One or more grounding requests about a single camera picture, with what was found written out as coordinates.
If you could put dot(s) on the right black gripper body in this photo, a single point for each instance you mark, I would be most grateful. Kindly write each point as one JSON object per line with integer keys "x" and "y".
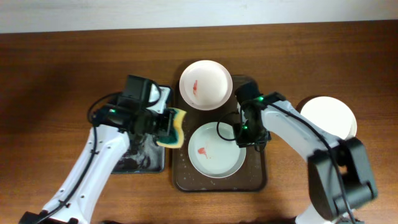
{"x": 250, "y": 139}

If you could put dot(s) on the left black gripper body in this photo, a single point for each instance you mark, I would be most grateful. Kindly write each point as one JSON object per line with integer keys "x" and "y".
{"x": 169, "y": 122}

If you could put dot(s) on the pale green plate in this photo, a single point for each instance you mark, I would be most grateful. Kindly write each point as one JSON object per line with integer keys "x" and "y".
{"x": 211, "y": 155}

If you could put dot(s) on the green and yellow sponge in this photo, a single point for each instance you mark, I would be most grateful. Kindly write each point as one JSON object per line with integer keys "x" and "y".
{"x": 175, "y": 137}

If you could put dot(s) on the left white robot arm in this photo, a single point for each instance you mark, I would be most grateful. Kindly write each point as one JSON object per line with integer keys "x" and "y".
{"x": 76, "y": 199}

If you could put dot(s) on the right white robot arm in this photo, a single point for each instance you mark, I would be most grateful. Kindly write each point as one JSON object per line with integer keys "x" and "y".
{"x": 340, "y": 178}

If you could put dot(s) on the black soapy water tray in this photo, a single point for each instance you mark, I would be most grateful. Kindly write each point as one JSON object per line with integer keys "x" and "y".
{"x": 142, "y": 156}

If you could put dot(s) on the brown plastic serving tray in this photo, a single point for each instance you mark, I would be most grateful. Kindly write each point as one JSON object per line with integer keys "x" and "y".
{"x": 252, "y": 177}

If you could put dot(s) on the white plate with red stain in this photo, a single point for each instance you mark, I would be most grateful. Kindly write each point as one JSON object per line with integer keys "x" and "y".
{"x": 205, "y": 85}

